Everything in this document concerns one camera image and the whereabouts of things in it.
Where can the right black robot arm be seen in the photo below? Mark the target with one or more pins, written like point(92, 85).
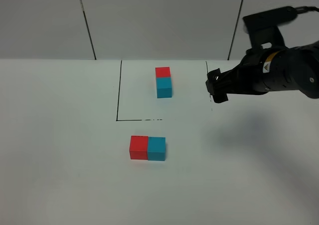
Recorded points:
point(304, 68)

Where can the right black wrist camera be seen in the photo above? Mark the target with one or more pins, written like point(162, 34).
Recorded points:
point(263, 27)

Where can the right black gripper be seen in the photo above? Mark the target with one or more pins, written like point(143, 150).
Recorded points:
point(256, 74)

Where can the red template block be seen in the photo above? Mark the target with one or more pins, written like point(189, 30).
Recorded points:
point(162, 72)

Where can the blue template block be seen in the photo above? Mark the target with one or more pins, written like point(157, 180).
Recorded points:
point(164, 87)

